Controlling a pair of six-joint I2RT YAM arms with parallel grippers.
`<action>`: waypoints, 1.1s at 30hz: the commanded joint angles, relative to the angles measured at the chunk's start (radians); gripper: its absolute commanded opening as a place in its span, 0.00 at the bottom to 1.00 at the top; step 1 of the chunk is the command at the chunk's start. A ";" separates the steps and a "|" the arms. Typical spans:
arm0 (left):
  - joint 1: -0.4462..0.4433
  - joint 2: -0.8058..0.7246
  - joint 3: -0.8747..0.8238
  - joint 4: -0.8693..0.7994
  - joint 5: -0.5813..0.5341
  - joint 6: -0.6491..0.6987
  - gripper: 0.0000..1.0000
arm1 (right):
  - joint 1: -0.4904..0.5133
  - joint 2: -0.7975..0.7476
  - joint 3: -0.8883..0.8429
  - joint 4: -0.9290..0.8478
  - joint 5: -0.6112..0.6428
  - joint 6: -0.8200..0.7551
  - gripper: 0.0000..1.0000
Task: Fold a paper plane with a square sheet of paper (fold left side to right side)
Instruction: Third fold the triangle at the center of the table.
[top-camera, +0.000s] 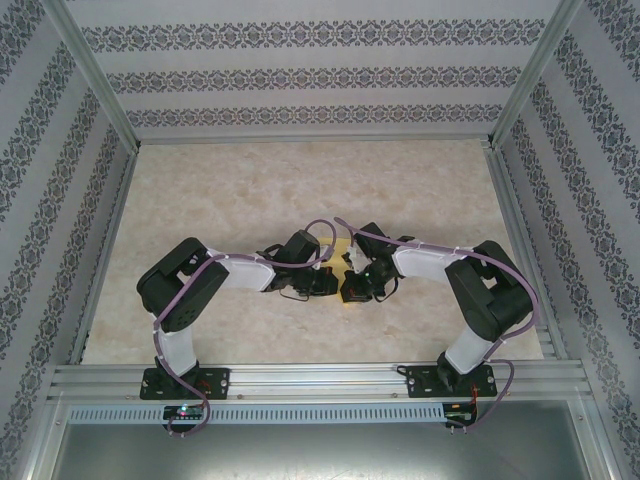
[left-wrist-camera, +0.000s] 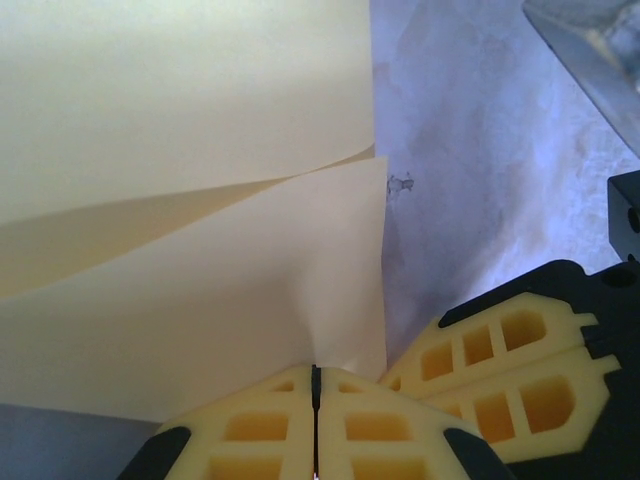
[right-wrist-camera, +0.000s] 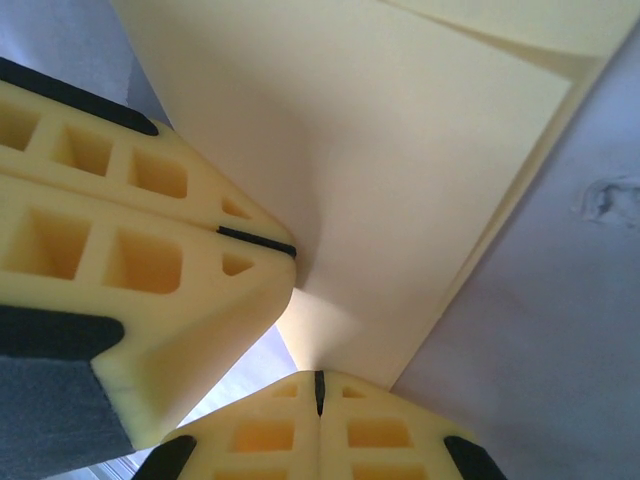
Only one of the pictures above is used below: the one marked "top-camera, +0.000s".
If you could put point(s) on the yellow paper sheet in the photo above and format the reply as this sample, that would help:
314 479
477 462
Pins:
340 250

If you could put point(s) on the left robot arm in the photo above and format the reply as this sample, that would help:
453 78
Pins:
175 295

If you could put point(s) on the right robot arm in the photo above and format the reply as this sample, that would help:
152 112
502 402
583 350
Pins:
492 300

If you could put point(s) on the grey metal sheet panel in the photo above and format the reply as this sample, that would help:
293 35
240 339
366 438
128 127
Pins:
320 450

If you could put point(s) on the right circuit board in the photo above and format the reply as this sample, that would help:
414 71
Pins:
461 413

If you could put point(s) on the circuit board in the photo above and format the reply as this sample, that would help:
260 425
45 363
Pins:
461 413
182 412

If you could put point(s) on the left circuit board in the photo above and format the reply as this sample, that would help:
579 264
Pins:
182 412

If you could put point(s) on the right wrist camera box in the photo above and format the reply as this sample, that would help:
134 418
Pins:
356 256

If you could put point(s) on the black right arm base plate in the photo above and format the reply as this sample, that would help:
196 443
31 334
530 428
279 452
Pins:
420 380

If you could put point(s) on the aluminium mounting rail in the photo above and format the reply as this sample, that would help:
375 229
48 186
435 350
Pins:
320 380

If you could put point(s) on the aluminium table side rail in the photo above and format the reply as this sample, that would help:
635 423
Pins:
511 200
116 210

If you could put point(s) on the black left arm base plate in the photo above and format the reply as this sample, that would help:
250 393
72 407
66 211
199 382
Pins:
215 382

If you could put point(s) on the aluminium frame post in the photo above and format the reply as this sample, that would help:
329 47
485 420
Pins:
535 70
95 75

